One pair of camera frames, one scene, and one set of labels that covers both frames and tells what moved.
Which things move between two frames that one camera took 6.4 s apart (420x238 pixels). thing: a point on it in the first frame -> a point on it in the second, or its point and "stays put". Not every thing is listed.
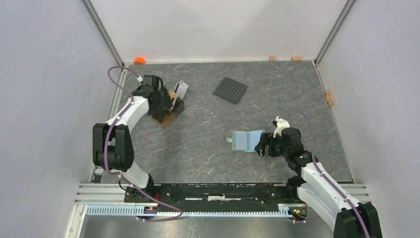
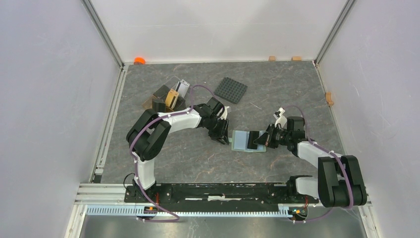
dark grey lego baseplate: [231, 90] stays put
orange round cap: [139, 60] stays put
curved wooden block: [329, 99] stays put
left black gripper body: [163, 103] -> [218, 127]
